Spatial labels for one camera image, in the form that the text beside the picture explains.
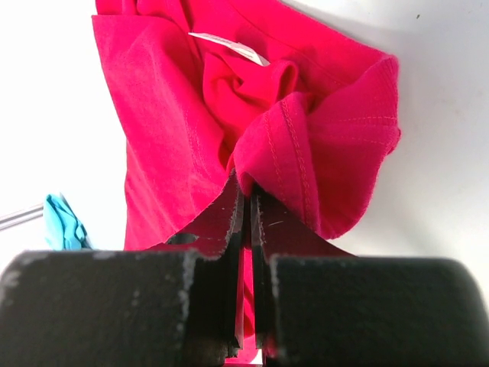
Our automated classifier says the aluminium frame post left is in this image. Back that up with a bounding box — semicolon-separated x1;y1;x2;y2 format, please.
0;203;44;230

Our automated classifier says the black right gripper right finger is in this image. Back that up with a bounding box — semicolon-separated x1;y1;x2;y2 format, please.
251;188;488;366

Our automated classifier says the folded light blue t-shirt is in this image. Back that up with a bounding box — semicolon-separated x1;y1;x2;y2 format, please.
43;194;91;251

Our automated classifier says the red t-shirt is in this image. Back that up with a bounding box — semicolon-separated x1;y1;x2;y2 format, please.
91;0;402;366

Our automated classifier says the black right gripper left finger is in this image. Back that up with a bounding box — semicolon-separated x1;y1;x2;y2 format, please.
1;176;244;366

